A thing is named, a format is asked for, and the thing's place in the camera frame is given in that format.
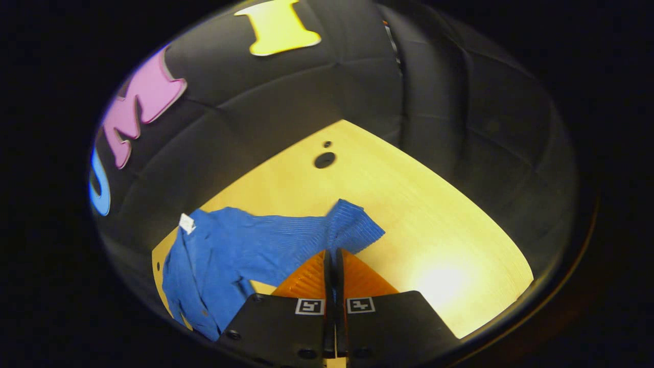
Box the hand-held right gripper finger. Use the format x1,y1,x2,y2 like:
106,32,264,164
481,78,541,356
335,248,460,359
217,249,336,366

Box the blue corduroy shirt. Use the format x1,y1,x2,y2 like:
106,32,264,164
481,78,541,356
162,199,386,342

